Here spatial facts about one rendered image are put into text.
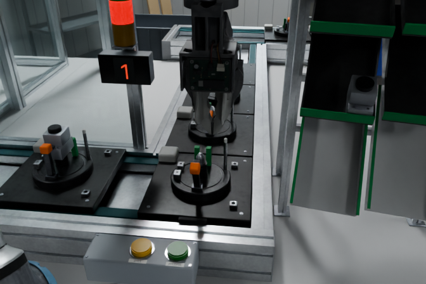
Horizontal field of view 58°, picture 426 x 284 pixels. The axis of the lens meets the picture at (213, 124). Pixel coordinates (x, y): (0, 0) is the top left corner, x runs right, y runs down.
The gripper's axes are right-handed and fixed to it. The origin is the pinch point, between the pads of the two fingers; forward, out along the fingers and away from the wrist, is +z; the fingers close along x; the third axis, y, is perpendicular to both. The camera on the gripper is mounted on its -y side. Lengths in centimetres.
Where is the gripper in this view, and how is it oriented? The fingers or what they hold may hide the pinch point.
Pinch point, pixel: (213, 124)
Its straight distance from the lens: 60.6
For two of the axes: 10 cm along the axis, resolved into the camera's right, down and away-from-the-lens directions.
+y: -1.1, 4.7, -8.7
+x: 9.9, 0.5, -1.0
